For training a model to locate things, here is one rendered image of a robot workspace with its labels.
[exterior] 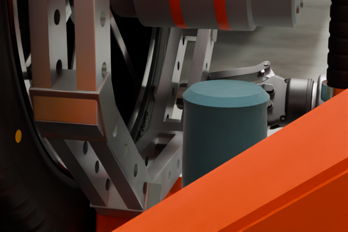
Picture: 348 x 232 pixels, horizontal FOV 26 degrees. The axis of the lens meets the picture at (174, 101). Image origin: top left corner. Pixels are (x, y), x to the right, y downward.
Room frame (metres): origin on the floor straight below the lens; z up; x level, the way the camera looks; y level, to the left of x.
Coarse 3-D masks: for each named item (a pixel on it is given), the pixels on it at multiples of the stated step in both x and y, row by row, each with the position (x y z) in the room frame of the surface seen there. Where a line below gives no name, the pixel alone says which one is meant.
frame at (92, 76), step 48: (48, 0) 0.64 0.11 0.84; (96, 0) 0.63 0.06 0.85; (48, 48) 0.63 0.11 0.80; (96, 48) 0.63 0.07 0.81; (48, 96) 0.63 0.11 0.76; (96, 96) 0.62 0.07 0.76; (96, 144) 0.65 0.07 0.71; (144, 144) 0.92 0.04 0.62; (96, 192) 0.74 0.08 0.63; (144, 192) 0.76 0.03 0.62
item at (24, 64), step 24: (72, 0) 0.96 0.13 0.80; (72, 24) 0.86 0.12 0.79; (120, 24) 1.12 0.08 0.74; (24, 48) 0.75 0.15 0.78; (72, 48) 0.86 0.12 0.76; (120, 48) 1.02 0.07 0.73; (144, 48) 1.09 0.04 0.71; (24, 72) 0.68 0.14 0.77; (120, 72) 1.07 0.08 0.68; (144, 72) 1.07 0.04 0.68; (24, 96) 0.68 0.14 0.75; (120, 96) 1.04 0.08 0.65; (48, 144) 0.72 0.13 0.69
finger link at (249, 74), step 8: (264, 64) 1.10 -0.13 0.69; (216, 72) 1.11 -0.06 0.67; (224, 72) 1.10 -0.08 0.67; (232, 72) 1.10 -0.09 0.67; (240, 72) 1.10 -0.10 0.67; (248, 72) 1.10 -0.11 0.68; (256, 72) 1.09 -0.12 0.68; (240, 80) 1.11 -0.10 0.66; (248, 80) 1.11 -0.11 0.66; (256, 80) 1.11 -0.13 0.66
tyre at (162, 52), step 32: (0, 0) 0.64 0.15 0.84; (0, 32) 0.63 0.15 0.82; (160, 32) 1.14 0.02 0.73; (0, 64) 0.63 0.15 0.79; (160, 64) 1.14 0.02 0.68; (0, 96) 0.63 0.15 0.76; (0, 128) 0.63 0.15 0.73; (32, 128) 0.69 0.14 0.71; (0, 160) 0.63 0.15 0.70; (32, 160) 0.68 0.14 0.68; (0, 192) 0.65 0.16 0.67; (32, 192) 0.68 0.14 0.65; (64, 192) 0.76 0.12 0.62; (0, 224) 0.69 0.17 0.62; (32, 224) 0.69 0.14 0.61; (64, 224) 0.75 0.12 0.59
